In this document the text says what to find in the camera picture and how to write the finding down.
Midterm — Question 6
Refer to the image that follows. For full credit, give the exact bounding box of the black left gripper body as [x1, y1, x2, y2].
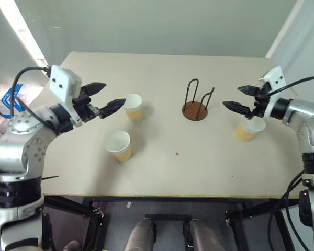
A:
[72, 88, 102, 123]

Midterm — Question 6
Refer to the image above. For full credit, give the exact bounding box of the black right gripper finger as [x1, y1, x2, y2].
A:
[222, 100, 252, 117]
[237, 85, 258, 97]

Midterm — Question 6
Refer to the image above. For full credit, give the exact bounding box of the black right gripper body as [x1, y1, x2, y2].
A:
[244, 86, 271, 120]

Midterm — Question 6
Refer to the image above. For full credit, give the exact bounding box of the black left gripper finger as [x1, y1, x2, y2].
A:
[81, 82, 107, 98]
[99, 98, 127, 119]

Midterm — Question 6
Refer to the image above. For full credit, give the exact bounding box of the yellow paper cup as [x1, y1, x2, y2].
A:
[233, 117, 266, 143]
[105, 130, 133, 163]
[123, 94, 144, 122]

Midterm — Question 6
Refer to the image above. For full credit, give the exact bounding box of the blue and white floor sign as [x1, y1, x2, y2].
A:
[0, 83, 25, 118]

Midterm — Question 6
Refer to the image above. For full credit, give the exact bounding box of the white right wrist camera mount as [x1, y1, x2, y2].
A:
[259, 66, 287, 119]

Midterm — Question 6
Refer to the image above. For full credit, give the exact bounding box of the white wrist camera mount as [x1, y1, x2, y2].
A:
[259, 66, 287, 119]
[49, 65, 83, 124]

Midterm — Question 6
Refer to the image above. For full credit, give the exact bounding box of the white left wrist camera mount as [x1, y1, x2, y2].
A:
[49, 65, 83, 124]

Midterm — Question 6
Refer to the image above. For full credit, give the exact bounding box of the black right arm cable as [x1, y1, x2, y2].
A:
[260, 76, 314, 99]

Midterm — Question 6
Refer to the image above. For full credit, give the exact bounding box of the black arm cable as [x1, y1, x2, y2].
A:
[9, 66, 52, 131]
[260, 76, 314, 99]

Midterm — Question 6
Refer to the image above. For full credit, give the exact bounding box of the wooden base wire holder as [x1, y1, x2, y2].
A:
[182, 78, 215, 122]

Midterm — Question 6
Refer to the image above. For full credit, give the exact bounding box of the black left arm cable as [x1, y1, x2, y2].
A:
[9, 66, 52, 131]

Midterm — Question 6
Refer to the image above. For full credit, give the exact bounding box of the black metal table frame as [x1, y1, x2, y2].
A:
[41, 195, 299, 251]

